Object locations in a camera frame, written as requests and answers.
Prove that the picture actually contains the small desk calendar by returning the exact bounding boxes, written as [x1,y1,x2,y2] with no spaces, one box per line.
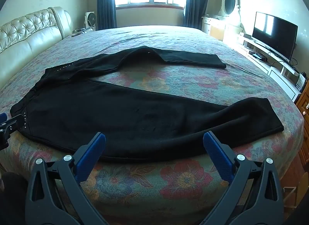
[296,72,308,91]

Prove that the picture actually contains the black flat television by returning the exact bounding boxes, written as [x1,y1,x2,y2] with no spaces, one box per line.
[251,12,298,63]

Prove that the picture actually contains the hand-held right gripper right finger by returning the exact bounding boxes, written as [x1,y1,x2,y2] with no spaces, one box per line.
[200,131,284,225]

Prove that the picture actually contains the floral bedspread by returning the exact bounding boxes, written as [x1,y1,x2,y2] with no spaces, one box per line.
[0,25,305,225]

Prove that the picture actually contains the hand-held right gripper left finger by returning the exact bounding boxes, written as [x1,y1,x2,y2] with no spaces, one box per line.
[25,132,109,225]

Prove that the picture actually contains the white vanity dresser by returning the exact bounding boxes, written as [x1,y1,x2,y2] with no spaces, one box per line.
[201,15,242,42]

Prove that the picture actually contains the brown wooden cabinet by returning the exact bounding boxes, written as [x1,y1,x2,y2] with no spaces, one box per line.
[281,87,309,192]

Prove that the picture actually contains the cream tufted leather headboard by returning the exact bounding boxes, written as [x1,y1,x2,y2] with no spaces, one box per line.
[0,7,73,76]

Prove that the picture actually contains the white box fan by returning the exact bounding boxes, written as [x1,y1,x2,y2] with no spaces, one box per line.
[84,11,98,32]

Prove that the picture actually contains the dark blue curtain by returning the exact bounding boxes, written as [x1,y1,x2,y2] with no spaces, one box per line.
[97,0,117,31]
[182,0,213,31]

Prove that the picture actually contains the white oval vanity mirror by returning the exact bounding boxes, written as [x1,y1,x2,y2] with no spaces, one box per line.
[218,0,242,21]

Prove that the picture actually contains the black cable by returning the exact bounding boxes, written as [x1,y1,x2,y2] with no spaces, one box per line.
[264,57,298,67]

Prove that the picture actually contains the white television stand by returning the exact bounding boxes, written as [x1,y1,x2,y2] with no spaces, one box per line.
[238,33,306,102]

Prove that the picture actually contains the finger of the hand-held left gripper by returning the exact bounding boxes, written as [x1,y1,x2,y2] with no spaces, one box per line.
[0,112,26,150]

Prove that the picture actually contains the black pants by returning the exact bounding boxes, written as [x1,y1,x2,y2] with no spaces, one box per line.
[10,46,284,163]

